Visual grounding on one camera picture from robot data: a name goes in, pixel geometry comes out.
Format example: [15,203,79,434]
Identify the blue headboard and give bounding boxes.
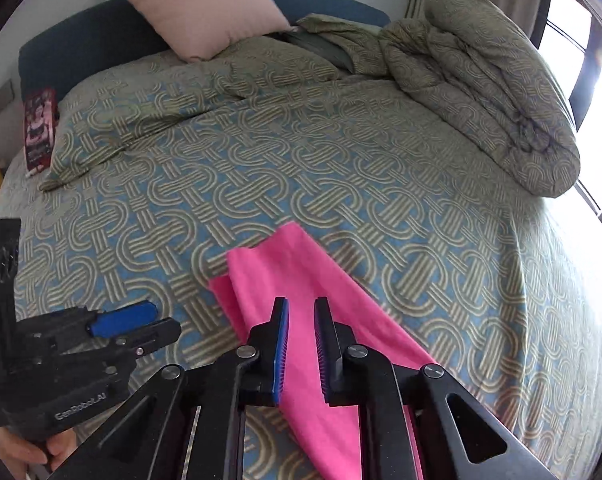
[18,0,392,94]

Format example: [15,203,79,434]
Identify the olive green pillow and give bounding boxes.
[268,12,394,75]

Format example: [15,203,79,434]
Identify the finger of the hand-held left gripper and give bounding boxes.
[112,316,183,359]
[83,300,158,338]

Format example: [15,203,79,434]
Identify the folded patterned duvet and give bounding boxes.
[380,0,582,199]

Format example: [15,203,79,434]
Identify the pink pants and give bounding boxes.
[208,221,439,480]

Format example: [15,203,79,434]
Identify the person's left hand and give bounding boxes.
[0,427,78,480]

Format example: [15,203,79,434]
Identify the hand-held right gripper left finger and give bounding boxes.
[46,296,292,480]

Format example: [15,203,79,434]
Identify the red printed book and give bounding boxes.
[23,87,58,179]

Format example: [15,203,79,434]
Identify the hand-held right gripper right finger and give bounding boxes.
[313,296,559,480]

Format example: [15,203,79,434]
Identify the window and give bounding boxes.
[528,0,602,213]

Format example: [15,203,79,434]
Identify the patterned pillow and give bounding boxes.
[38,50,342,192]

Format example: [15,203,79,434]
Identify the bed with patterned bedspread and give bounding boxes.
[0,50,602,480]

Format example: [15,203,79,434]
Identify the pink pillow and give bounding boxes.
[117,0,292,64]

